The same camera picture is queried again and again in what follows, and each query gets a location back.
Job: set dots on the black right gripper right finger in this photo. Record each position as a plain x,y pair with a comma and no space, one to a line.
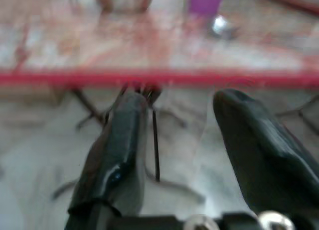
256,145

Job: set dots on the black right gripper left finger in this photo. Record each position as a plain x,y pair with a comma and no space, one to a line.
117,145

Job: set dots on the marble top folding table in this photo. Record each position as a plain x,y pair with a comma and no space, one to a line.
74,53

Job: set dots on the steel spoon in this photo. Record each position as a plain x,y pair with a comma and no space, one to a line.
220,26

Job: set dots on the small steel bowl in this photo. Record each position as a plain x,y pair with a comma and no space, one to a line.
124,1

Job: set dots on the purple plastic cup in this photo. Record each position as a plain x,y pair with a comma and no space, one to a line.
204,2

